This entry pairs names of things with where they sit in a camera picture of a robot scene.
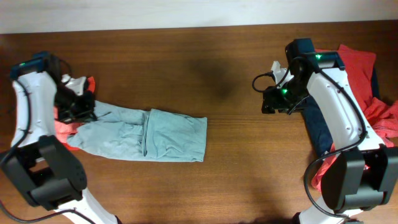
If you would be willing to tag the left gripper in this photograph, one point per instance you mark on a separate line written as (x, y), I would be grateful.
(84, 114)

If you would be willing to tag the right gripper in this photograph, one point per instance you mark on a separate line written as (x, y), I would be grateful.
(272, 102)

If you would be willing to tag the grey t-shirt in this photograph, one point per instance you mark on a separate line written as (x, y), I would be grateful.
(137, 135)

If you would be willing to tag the red printed t-shirt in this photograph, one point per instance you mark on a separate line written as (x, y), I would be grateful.
(363, 82)

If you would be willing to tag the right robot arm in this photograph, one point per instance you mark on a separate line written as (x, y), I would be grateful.
(364, 173)

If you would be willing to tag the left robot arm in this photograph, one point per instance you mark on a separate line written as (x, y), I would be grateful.
(40, 167)

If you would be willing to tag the folded salmon pink shirt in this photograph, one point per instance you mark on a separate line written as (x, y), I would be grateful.
(64, 130)

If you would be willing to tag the dark navy garment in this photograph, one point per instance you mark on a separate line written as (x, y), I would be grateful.
(332, 115)

